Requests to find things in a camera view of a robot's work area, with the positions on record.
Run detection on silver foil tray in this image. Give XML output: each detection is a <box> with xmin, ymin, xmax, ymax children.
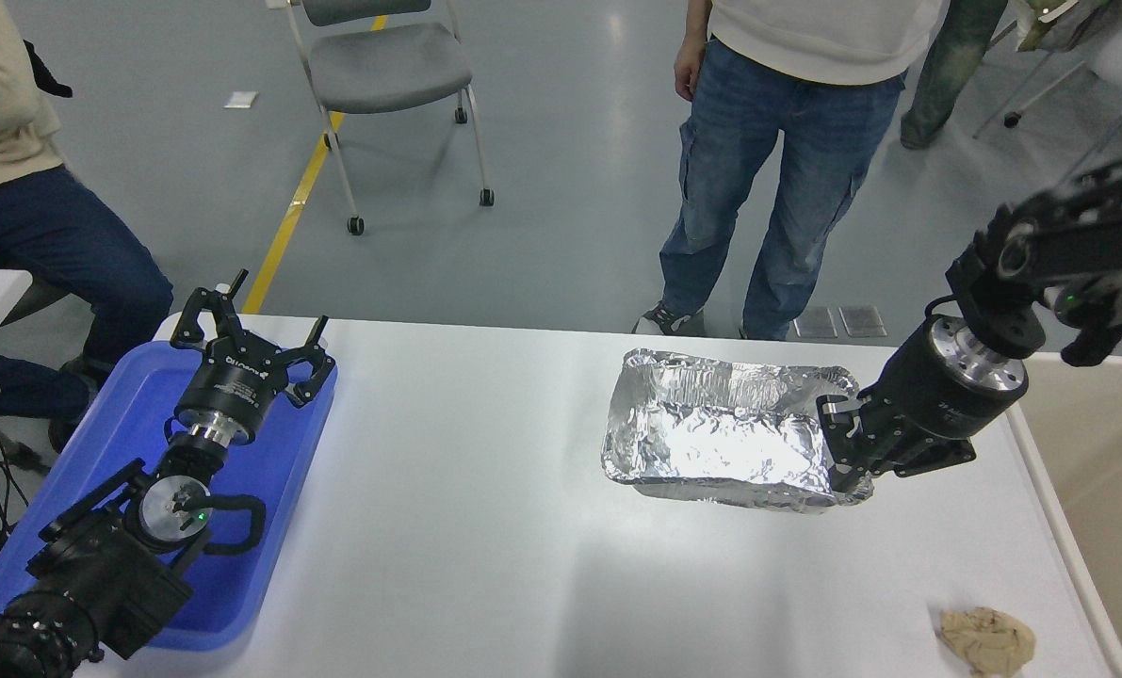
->
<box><xmin>601</xmin><ymin>348</ymin><xmax>874</xmax><ymax>514</ymax></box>

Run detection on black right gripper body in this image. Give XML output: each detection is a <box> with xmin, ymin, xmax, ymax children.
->
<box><xmin>859</xmin><ymin>320</ymin><xmax>1006</xmax><ymax>474</ymax></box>

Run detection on standing person's hand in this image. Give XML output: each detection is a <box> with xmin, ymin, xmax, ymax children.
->
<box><xmin>673</xmin><ymin>41</ymin><xmax>708</xmax><ymax>103</ymax></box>

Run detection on crumpled tan paper ball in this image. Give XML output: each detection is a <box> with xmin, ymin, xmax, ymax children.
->
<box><xmin>935</xmin><ymin>605</ymin><xmax>1037</xmax><ymax>677</ymax></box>

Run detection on large pale bin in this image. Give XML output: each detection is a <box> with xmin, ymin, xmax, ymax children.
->
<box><xmin>989</xmin><ymin>353</ymin><xmax>1122</xmax><ymax>678</ymax></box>

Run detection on seated person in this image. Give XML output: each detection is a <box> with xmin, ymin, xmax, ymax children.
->
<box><xmin>0</xmin><ymin>0</ymin><xmax>175</xmax><ymax>453</ymax></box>

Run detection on blue plastic tray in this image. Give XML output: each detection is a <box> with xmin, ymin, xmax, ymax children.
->
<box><xmin>0</xmin><ymin>339</ymin><xmax>339</xmax><ymax>653</ymax></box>

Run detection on grey wheeled chair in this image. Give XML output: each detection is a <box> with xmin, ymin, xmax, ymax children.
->
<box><xmin>283</xmin><ymin>0</ymin><xmax>496</xmax><ymax>236</ymax></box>

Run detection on walking person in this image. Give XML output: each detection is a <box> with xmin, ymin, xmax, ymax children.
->
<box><xmin>900</xmin><ymin>0</ymin><xmax>1010</xmax><ymax>151</ymax></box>

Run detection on standing person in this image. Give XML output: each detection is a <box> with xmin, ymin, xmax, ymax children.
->
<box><xmin>632</xmin><ymin>0</ymin><xmax>948</xmax><ymax>342</ymax></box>

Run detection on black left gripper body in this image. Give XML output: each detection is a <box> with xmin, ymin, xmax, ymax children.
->
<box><xmin>174</xmin><ymin>339</ymin><xmax>290</xmax><ymax>442</ymax></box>

